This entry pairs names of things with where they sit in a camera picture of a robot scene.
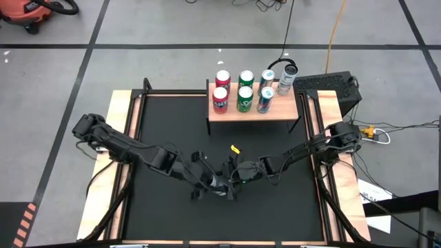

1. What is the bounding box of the black hanging cable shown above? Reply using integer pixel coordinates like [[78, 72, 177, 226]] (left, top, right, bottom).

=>
[[267, 0, 298, 72]]

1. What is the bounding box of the yellow power plug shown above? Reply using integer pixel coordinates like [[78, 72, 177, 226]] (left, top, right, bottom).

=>
[[359, 125, 377, 139]]

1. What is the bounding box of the wood and black table frame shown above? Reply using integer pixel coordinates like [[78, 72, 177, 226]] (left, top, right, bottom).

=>
[[76, 78, 372, 248]]

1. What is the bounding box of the white cable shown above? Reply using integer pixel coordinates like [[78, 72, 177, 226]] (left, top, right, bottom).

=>
[[373, 127, 392, 145]]

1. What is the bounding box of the orange shop vacuum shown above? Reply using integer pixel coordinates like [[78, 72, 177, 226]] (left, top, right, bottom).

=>
[[0, 0, 80, 35]]

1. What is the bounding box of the white paper sheet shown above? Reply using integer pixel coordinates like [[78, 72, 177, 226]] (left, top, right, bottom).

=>
[[365, 215, 392, 235], [357, 178, 393, 204]]

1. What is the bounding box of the green Sprite can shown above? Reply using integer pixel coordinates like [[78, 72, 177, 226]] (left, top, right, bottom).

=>
[[238, 70, 255, 90], [236, 85, 254, 113]]

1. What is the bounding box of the red Fanta can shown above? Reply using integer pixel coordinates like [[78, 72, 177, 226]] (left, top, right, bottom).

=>
[[212, 86, 229, 114], [215, 70, 232, 91]]

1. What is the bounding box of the grey box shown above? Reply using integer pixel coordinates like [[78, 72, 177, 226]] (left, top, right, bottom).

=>
[[418, 206, 441, 248]]

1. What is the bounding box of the wooden shelf with black legs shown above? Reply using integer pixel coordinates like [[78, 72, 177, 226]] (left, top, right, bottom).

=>
[[205, 78, 303, 136]]

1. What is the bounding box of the white Celsius can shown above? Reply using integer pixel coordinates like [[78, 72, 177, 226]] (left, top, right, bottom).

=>
[[276, 63, 299, 96]]

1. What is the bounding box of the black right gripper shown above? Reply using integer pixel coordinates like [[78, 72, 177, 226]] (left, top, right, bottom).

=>
[[215, 160, 263, 201]]

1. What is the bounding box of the blue silver Red Bull can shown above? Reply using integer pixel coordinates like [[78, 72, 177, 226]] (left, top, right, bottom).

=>
[[258, 69, 276, 91], [256, 86, 276, 114]]

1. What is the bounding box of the yellow cable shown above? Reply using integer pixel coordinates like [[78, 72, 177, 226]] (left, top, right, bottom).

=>
[[325, 0, 348, 74]]

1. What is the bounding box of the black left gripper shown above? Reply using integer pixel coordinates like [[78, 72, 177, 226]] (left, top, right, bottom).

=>
[[178, 151, 221, 200]]

